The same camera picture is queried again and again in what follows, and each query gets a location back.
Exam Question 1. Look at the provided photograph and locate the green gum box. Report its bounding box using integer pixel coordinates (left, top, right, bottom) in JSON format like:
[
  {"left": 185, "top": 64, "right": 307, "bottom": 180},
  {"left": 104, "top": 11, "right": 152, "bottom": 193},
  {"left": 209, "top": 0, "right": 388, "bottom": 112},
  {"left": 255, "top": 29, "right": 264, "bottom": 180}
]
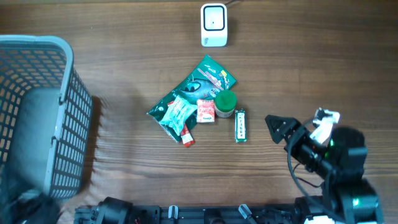
[{"left": 235, "top": 109, "right": 247, "bottom": 142}]

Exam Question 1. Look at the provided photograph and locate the green lid jar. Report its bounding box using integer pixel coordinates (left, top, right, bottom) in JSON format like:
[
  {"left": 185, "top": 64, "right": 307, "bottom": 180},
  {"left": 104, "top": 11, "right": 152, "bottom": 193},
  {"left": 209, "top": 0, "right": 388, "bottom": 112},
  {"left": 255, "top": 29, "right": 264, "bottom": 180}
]
[{"left": 215, "top": 90, "right": 237, "bottom": 118}]

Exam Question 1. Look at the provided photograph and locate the orange Kleenex tissue pack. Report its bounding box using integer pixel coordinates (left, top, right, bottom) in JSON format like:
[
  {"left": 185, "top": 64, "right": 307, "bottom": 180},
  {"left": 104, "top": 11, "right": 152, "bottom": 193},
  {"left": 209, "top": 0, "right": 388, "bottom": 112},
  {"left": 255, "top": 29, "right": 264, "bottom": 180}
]
[{"left": 197, "top": 100, "right": 215, "bottom": 123}]

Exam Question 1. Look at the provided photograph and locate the green 3M gloves bag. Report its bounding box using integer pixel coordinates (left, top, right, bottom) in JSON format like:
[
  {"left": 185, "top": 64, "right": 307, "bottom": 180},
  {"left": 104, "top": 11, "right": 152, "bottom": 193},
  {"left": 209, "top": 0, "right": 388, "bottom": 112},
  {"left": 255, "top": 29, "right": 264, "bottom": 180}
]
[{"left": 146, "top": 54, "right": 238, "bottom": 144}]

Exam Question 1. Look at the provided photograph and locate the red stick packet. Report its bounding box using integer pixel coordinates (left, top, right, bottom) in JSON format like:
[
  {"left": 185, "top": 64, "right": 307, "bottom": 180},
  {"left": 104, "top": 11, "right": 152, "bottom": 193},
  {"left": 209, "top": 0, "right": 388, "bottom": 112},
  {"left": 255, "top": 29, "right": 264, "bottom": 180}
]
[{"left": 180, "top": 119, "right": 194, "bottom": 147}]

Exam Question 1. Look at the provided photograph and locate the teal tissue pack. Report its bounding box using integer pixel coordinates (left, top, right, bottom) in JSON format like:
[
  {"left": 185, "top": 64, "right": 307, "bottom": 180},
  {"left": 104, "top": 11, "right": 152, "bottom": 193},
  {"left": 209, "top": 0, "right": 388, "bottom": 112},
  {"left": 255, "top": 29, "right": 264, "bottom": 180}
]
[{"left": 159, "top": 95, "right": 198, "bottom": 136}]

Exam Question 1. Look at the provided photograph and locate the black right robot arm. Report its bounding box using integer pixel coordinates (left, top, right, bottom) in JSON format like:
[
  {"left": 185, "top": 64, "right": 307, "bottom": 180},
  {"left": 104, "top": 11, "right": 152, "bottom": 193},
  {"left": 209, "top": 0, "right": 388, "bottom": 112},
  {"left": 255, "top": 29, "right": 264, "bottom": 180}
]
[{"left": 265, "top": 114, "right": 384, "bottom": 223}]

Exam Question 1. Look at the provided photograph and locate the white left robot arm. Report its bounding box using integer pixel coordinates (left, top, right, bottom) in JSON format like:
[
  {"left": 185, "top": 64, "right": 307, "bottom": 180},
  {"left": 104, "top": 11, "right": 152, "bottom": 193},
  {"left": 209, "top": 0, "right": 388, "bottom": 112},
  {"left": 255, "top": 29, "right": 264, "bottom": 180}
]
[{"left": 1, "top": 189, "right": 132, "bottom": 224}]

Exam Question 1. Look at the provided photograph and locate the white barcode scanner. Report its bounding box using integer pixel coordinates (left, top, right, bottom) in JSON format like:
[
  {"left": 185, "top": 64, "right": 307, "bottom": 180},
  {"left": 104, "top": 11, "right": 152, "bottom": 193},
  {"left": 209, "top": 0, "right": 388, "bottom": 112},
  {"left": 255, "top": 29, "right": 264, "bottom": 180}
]
[{"left": 200, "top": 3, "right": 228, "bottom": 47}]

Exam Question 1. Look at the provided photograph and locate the grey plastic basket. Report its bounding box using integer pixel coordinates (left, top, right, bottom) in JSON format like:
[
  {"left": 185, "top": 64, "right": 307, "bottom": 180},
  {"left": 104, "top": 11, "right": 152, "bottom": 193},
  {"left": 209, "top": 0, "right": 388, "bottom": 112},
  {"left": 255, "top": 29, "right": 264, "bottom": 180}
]
[{"left": 1, "top": 35, "right": 93, "bottom": 200}]

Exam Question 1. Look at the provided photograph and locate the black aluminium mounting rail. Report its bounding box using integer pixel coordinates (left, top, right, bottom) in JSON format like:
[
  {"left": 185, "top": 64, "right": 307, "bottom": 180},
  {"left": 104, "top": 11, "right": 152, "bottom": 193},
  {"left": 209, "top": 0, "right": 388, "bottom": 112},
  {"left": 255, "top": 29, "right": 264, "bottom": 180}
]
[{"left": 73, "top": 205, "right": 298, "bottom": 224}]

